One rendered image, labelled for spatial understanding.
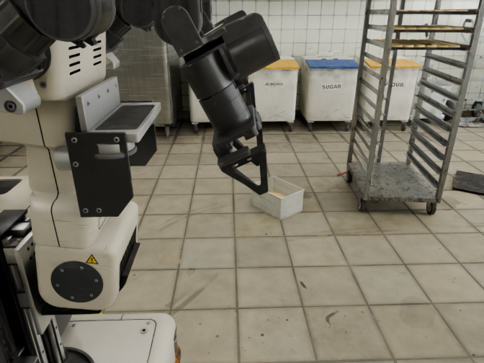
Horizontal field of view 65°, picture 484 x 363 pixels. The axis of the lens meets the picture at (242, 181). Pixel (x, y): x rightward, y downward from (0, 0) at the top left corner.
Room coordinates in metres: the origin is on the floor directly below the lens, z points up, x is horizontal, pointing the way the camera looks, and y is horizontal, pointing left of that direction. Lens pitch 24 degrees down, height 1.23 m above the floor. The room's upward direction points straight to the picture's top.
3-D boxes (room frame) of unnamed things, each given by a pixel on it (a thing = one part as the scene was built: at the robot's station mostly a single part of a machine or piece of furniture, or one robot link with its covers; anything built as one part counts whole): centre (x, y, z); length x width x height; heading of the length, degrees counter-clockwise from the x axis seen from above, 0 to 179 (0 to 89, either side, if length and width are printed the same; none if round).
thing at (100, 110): (0.74, 0.26, 0.99); 0.28 x 0.16 x 0.22; 2
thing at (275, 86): (4.40, -0.32, 0.38); 0.64 x 0.54 x 0.77; 3
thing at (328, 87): (4.42, -0.97, 0.38); 0.64 x 0.54 x 0.77; 1
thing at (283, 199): (2.33, -0.24, 0.08); 0.30 x 0.22 x 0.16; 39
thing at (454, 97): (2.49, -1.24, 0.78); 0.64 x 0.03 x 0.03; 175
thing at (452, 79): (2.49, -1.24, 0.87); 0.64 x 0.03 x 0.03; 175
